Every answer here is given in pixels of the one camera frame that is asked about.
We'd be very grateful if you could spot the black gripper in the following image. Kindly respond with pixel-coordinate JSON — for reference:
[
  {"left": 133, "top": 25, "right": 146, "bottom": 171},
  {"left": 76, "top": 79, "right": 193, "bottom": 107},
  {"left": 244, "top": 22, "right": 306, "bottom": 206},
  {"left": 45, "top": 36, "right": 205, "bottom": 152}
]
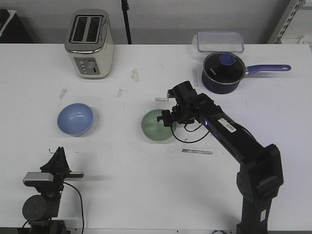
[
  {"left": 156, "top": 104, "right": 195, "bottom": 127},
  {"left": 40, "top": 147, "right": 84, "bottom": 194}
]

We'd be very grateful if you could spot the green bowl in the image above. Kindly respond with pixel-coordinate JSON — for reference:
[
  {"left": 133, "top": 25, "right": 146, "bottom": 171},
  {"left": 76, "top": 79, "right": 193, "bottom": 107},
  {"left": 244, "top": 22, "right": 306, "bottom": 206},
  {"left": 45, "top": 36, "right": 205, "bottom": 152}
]
[{"left": 141, "top": 109, "right": 173, "bottom": 142}]

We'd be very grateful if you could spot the blue bowl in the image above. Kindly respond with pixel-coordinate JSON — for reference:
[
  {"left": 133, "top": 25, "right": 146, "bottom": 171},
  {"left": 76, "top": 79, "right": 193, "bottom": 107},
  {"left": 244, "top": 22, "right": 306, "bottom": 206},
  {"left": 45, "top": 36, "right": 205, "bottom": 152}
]
[{"left": 57, "top": 103, "right": 94, "bottom": 137}]

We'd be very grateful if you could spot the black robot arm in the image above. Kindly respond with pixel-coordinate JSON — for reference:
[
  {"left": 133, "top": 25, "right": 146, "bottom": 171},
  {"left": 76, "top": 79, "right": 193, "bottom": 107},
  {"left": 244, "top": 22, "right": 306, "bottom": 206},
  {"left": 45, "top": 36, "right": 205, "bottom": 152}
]
[
  {"left": 157, "top": 81, "right": 284, "bottom": 234},
  {"left": 22, "top": 147, "right": 84, "bottom": 234}
]

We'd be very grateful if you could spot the dark blue saucepan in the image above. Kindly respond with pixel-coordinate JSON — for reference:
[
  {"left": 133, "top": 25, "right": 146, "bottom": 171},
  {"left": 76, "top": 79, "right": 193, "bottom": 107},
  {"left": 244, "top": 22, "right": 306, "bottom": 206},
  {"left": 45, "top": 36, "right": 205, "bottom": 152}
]
[{"left": 202, "top": 52, "right": 291, "bottom": 94}]

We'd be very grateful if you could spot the glass pot lid blue knob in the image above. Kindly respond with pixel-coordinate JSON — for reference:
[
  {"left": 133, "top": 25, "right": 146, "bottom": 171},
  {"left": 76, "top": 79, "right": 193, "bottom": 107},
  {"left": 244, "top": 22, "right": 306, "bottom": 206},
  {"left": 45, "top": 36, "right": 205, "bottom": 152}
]
[{"left": 203, "top": 52, "right": 246, "bottom": 84}]

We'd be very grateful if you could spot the clear plastic food container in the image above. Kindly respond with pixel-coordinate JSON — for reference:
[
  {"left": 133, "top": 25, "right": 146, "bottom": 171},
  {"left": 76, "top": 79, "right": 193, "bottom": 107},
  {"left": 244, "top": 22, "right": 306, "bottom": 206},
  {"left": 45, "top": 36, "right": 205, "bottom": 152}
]
[{"left": 191, "top": 31, "right": 244, "bottom": 62}]

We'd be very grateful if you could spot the cream and chrome toaster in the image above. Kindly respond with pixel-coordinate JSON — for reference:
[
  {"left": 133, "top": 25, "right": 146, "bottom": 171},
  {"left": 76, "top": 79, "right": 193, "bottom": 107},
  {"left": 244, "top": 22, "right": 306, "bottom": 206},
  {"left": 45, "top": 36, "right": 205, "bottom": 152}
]
[{"left": 64, "top": 9, "right": 114, "bottom": 79}]

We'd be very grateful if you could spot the black tripod pole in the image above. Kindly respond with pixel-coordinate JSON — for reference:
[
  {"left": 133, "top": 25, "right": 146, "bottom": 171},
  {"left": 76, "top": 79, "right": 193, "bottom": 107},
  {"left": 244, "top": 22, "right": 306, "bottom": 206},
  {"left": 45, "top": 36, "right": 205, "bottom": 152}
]
[{"left": 121, "top": 0, "right": 132, "bottom": 44}]

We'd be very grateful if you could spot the white metal shelf upright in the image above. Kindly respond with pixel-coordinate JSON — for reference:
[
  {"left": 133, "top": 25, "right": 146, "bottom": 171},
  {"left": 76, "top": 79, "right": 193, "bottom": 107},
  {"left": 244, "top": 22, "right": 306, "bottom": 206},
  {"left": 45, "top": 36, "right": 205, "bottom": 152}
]
[{"left": 267, "top": 0, "right": 306, "bottom": 44}]

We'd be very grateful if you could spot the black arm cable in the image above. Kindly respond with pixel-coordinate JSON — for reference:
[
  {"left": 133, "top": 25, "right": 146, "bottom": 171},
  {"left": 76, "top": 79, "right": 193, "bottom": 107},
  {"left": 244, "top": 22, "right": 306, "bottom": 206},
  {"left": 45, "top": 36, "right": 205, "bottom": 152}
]
[
  {"left": 63, "top": 181, "right": 85, "bottom": 232},
  {"left": 171, "top": 121, "right": 211, "bottom": 144}
]

